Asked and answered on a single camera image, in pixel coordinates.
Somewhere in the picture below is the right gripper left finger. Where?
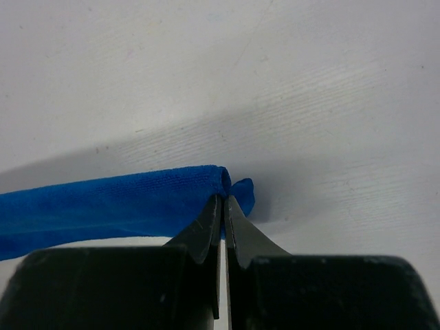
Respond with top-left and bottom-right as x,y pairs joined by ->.
1,195 -> 221,329

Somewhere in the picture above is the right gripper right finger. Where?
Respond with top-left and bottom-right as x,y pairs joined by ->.
224,197 -> 439,329

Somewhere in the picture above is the blue towel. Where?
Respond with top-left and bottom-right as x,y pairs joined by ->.
1,165 -> 255,260

